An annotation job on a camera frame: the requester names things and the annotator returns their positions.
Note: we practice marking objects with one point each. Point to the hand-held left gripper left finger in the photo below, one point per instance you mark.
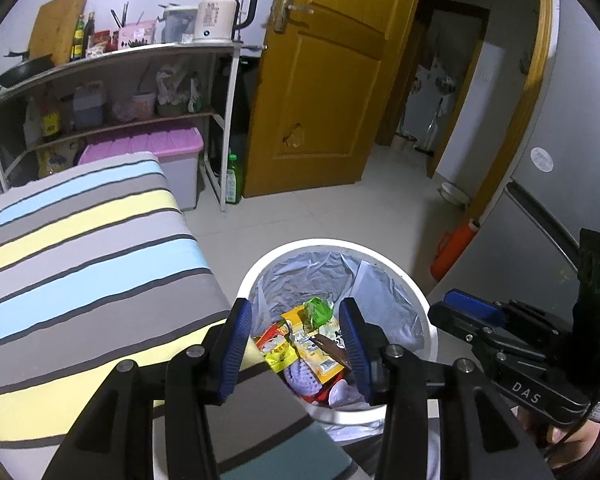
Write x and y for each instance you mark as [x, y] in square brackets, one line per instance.
[235, 347]

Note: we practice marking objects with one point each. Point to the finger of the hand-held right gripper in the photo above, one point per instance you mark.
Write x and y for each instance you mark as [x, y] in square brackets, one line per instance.
[472, 307]
[455, 322]

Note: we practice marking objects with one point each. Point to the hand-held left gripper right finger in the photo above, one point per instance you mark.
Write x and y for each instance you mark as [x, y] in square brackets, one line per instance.
[355, 350]

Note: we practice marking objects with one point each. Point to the dark glossy wrapper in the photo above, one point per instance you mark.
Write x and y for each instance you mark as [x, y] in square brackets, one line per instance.
[332, 347]

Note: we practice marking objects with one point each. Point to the large yellow snack packet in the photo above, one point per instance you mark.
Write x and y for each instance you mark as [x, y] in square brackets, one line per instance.
[320, 365]

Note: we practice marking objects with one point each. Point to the white plastic bag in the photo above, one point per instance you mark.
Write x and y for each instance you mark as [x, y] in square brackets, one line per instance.
[342, 395]

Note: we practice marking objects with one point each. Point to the green snack packet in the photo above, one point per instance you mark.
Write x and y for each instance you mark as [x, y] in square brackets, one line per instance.
[320, 310]

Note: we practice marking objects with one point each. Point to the red plastic bag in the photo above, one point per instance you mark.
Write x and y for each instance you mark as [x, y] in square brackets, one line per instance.
[320, 395]

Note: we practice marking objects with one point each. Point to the foam fruit net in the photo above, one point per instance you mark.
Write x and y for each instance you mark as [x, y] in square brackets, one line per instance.
[302, 377]

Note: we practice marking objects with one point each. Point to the orange yellow packet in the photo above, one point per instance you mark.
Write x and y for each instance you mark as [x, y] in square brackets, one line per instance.
[292, 320]

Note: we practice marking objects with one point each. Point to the translucent bin liner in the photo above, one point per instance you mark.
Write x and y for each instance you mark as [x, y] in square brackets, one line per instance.
[300, 272]

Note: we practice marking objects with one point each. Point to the white trash bin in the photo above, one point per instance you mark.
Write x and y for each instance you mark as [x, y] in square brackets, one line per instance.
[330, 244]

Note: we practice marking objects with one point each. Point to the person's right hand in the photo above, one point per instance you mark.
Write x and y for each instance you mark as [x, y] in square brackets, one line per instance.
[580, 437]

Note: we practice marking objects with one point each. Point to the orange plastic container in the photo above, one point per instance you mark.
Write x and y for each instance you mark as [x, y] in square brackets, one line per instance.
[452, 252]

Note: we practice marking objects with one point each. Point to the white bowl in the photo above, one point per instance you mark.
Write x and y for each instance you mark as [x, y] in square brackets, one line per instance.
[454, 194]

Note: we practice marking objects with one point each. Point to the striped bed cover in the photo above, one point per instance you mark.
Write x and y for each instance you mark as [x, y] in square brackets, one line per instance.
[105, 250]

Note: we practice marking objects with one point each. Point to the green glass bottle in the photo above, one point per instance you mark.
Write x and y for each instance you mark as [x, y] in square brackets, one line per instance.
[233, 182]

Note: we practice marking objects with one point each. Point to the white refrigerator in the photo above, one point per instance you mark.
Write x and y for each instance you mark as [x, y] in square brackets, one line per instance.
[425, 100]

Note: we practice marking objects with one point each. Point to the pink lid storage box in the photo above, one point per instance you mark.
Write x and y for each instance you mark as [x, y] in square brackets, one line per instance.
[167, 142]

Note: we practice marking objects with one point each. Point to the grey refrigerator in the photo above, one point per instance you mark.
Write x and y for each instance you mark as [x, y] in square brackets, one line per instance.
[575, 110]

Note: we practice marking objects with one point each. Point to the pink plastic bucket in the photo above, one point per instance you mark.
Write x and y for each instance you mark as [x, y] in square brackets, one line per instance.
[144, 105]

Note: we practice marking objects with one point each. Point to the yellow printed bag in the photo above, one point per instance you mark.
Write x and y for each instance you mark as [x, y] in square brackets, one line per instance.
[55, 160]

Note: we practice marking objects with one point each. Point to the wooden door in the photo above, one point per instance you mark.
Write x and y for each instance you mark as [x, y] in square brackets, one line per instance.
[325, 90]

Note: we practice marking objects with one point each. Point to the crumpled plastic bags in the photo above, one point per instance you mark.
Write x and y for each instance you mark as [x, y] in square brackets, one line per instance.
[177, 90]

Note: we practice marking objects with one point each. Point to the dark plastic jug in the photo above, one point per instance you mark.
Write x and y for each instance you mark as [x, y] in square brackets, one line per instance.
[88, 107]

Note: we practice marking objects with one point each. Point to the yellow label sauce bottle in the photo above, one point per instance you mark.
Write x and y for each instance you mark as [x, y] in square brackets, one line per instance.
[50, 124]

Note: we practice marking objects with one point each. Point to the white plastic bottle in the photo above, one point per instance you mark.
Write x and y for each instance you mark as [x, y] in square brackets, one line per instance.
[31, 125]

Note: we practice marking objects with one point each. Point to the white metal kitchen rack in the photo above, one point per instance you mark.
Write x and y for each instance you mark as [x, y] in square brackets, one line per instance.
[130, 57]

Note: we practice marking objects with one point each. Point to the grey water pitcher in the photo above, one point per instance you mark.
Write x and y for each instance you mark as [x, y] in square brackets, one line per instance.
[177, 25]

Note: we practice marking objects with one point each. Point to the pink utensil holder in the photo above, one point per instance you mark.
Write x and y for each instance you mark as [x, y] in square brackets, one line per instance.
[136, 35]

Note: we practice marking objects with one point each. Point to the white electric kettle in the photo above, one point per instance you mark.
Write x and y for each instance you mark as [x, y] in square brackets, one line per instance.
[215, 17]

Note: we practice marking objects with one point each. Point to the red lid jar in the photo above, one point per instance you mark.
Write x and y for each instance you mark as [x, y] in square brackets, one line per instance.
[104, 42]

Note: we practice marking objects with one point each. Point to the green oil bottle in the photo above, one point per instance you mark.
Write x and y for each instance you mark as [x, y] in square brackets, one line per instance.
[77, 42]

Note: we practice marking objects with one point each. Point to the dark sauce bottle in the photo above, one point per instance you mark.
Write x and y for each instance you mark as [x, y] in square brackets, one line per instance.
[90, 34]

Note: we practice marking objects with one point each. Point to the black frying pan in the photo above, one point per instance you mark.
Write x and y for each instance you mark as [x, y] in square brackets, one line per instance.
[24, 71]

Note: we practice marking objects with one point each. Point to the dark chopsticks bundle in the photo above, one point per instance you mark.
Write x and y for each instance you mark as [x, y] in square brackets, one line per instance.
[124, 14]

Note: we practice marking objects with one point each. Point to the wooden cutting board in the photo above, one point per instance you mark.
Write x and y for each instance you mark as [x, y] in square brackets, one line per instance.
[57, 25]

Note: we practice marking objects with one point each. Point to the wooden door frame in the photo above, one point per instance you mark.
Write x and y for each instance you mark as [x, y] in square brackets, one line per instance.
[525, 100]

